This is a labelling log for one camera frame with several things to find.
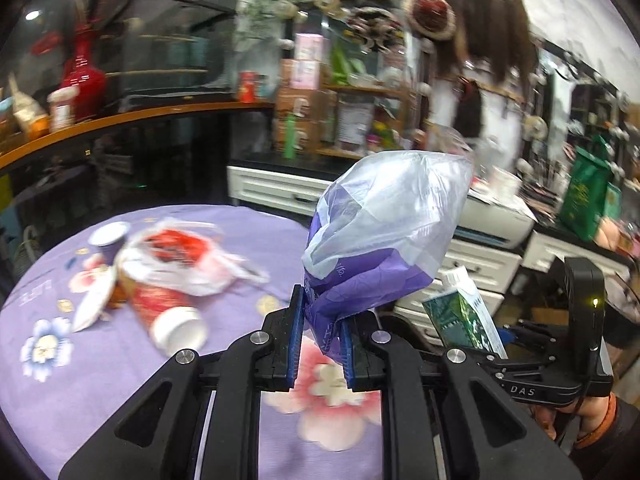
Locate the purple floral tablecloth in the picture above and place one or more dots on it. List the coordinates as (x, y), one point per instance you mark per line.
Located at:
(240, 320)

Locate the wooden shelf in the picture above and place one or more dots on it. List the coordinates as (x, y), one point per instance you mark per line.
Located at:
(370, 90)

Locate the red paper cup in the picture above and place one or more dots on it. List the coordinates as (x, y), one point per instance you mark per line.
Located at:
(160, 305)

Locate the red fur hat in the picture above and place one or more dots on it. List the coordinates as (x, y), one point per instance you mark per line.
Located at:
(431, 15)

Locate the white printer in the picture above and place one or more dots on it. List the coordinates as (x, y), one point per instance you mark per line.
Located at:
(500, 225)

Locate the yellowish packet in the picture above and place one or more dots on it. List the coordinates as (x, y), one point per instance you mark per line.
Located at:
(30, 110)

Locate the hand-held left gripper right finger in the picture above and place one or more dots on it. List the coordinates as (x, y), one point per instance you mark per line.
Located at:
(350, 365)

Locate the hanging brown wig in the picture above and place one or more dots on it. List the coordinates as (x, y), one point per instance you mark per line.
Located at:
(490, 25)

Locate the white drawer cabinet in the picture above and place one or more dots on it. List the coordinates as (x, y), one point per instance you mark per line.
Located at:
(480, 267)

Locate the brown cardboard box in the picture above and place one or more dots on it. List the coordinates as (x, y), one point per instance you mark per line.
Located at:
(307, 137)
(305, 102)

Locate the pink box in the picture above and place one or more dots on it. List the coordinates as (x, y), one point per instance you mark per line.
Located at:
(308, 47)

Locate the purple paper cup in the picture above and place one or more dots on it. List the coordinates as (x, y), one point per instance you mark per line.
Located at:
(110, 242)

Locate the glass display case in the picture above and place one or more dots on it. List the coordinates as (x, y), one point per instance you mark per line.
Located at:
(175, 45)

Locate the wooden counter ledge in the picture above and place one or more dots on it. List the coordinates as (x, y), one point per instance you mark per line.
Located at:
(125, 120)

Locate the red tin can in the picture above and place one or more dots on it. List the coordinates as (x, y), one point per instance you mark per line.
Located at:
(248, 87)

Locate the green white carton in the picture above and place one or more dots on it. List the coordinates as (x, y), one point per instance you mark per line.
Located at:
(460, 315)

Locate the purple white plastic bag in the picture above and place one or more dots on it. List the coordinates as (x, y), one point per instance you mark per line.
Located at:
(390, 220)

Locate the person's right hand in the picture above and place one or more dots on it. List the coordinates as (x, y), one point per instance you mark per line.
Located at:
(595, 417)

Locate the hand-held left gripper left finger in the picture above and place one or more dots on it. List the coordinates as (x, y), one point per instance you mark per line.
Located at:
(296, 345)

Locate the white red plastic bag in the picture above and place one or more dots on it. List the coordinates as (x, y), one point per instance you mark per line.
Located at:
(200, 270)

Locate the white lid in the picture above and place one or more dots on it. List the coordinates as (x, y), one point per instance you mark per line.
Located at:
(95, 300)

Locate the green paper bag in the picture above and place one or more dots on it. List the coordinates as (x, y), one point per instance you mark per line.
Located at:
(587, 195)

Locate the orange brown peel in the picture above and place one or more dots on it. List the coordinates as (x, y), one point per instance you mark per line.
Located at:
(119, 292)

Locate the red vase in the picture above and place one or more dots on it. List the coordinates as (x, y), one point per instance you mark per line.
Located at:
(82, 82)

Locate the white jar red label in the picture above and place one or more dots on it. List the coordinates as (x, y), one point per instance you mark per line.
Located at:
(62, 107)

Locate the green bottle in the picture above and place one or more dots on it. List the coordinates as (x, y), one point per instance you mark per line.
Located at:
(290, 135)

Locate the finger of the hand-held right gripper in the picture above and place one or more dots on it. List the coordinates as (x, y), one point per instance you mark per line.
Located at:
(525, 367)
(540, 337)

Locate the white cup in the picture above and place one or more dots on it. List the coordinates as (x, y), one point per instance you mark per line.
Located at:
(506, 184)

